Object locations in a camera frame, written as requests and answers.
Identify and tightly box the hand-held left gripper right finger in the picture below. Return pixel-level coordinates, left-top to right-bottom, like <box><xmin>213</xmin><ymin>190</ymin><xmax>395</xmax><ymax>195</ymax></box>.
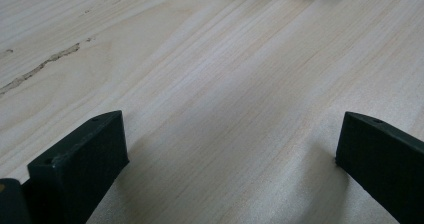
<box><xmin>335</xmin><ymin>111</ymin><xmax>424</xmax><ymax>224</ymax></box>

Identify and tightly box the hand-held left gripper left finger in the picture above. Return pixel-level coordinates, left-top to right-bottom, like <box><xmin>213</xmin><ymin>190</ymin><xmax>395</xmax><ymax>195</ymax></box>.
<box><xmin>21</xmin><ymin>110</ymin><xmax>130</xmax><ymax>224</ymax></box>

